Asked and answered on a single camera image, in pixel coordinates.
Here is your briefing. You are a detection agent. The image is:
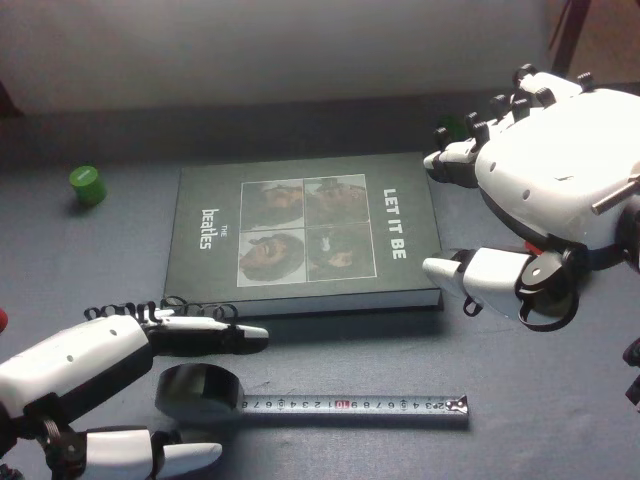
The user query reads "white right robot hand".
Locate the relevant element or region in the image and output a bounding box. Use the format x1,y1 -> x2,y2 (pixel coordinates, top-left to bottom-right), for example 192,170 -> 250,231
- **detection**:
422,63 -> 640,334

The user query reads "black Beatles hardcover book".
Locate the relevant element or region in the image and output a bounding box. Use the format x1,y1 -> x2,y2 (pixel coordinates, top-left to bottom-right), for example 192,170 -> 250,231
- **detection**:
162,151 -> 448,321

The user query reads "green cylinder block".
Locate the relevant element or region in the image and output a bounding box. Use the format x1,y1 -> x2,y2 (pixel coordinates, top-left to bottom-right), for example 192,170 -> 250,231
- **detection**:
437,114 -> 470,144
68,164 -> 109,205

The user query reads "grey table cloth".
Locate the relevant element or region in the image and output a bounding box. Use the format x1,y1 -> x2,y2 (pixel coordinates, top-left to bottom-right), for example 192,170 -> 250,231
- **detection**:
0,94 -> 640,480

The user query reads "dark red frame leg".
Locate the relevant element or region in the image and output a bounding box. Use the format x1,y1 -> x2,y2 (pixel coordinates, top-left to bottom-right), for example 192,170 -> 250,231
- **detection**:
547,0 -> 599,76

